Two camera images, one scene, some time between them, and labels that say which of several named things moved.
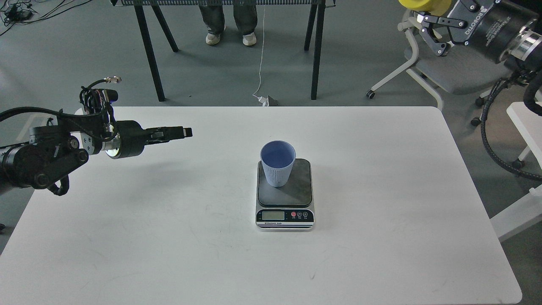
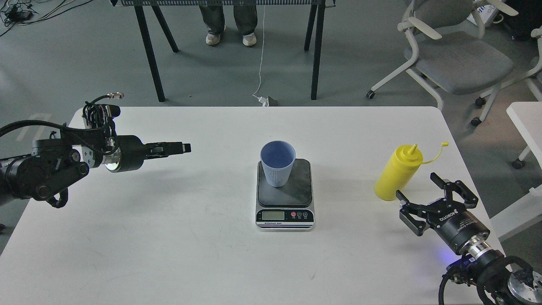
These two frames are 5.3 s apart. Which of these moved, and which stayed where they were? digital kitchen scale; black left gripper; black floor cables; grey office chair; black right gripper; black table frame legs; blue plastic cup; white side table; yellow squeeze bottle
Moved: yellow squeeze bottle; black right gripper; black left gripper
Stayed: white side table; digital kitchen scale; grey office chair; black table frame legs; black floor cables; blue plastic cup
